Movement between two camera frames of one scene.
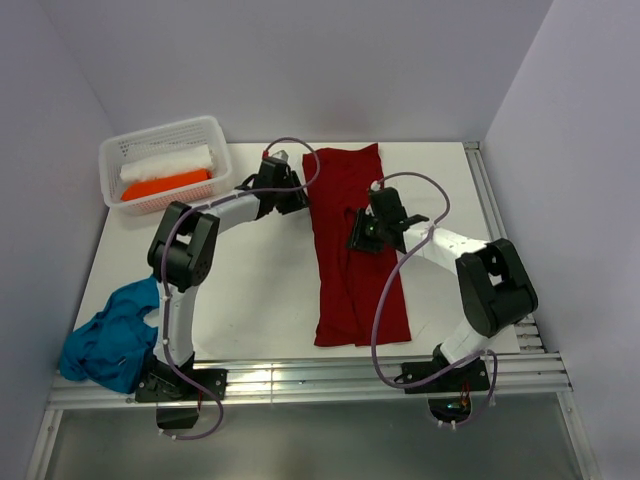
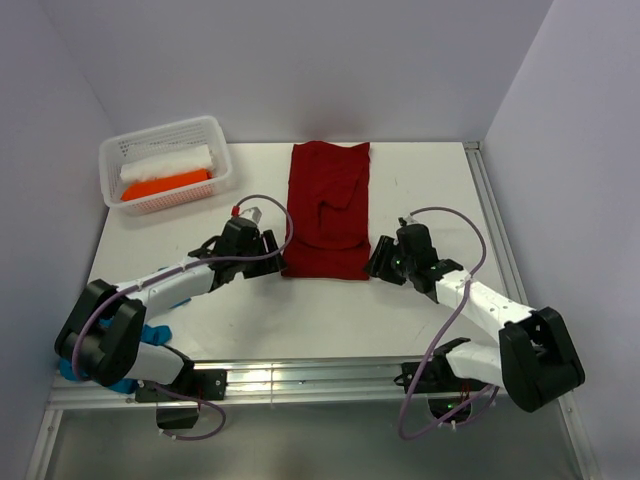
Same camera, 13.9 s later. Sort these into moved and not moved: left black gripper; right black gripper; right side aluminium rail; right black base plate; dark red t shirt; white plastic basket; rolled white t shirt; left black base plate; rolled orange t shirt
Moved: dark red t shirt; right black gripper; left black gripper
Not moved: right side aluminium rail; rolled white t shirt; rolled orange t shirt; white plastic basket; right black base plate; left black base plate
